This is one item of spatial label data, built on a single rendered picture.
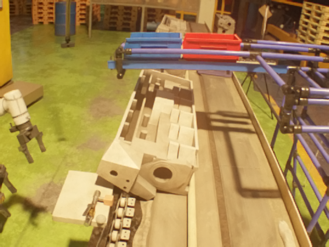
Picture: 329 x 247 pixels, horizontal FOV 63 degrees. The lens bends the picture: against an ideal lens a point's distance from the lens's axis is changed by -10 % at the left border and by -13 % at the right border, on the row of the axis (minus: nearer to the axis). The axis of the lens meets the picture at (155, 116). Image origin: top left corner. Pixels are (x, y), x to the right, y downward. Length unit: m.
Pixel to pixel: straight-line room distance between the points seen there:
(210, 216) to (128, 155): 0.43
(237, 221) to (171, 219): 0.28
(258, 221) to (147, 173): 0.53
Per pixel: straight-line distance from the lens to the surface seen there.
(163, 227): 1.21
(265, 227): 1.32
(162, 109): 1.64
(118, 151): 1.20
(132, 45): 1.56
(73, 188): 1.29
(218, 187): 1.46
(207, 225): 1.25
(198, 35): 1.69
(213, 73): 2.92
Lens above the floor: 1.64
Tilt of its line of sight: 27 degrees down
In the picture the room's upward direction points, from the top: 6 degrees clockwise
